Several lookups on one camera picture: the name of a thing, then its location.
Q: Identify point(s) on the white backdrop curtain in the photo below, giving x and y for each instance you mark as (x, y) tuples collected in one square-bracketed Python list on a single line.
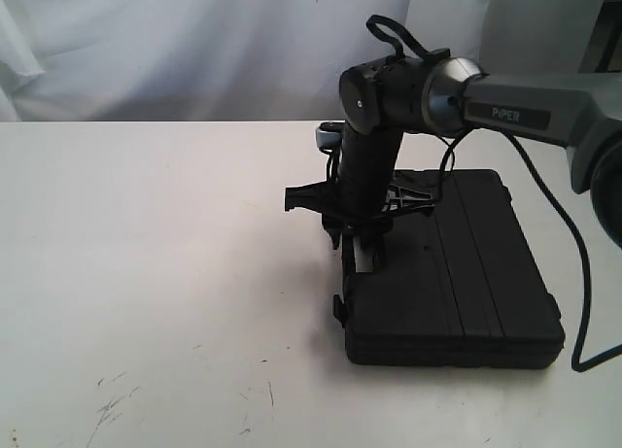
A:
[(242, 60)]

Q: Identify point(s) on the black plastic tool case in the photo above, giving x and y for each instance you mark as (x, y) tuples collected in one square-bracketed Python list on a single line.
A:
[(460, 287)]

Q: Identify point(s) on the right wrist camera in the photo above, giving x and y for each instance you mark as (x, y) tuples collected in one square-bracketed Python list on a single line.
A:
[(328, 135)]

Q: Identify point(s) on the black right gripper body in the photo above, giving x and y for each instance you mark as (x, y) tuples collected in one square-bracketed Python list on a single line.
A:
[(361, 186)]

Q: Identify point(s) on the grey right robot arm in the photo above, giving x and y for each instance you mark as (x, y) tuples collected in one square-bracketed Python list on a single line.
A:
[(387, 98)]

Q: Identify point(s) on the black tripod stand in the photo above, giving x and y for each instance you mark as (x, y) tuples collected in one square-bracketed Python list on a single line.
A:
[(606, 39)]

